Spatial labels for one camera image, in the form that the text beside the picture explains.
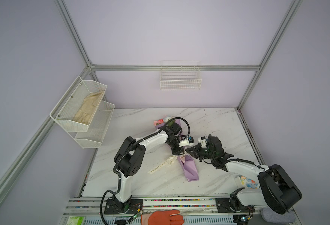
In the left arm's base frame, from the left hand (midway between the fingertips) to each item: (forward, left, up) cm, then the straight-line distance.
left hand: (181, 152), depth 88 cm
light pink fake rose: (+24, +18, +1) cm, 30 cm away
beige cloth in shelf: (+12, +55, +24) cm, 61 cm away
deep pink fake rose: (+26, +14, 0) cm, 30 cm away
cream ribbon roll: (-5, +8, -3) cm, 10 cm away
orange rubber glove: (-34, +8, -4) cm, 35 cm away
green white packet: (-35, +54, -4) cm, 65 cm away
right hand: (-2, -1, +7) cm, 7 cm away
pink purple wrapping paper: (-7, -2, +3) cm, 8 cm away
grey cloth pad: (-33, -43, -3) cm, 55 cm away
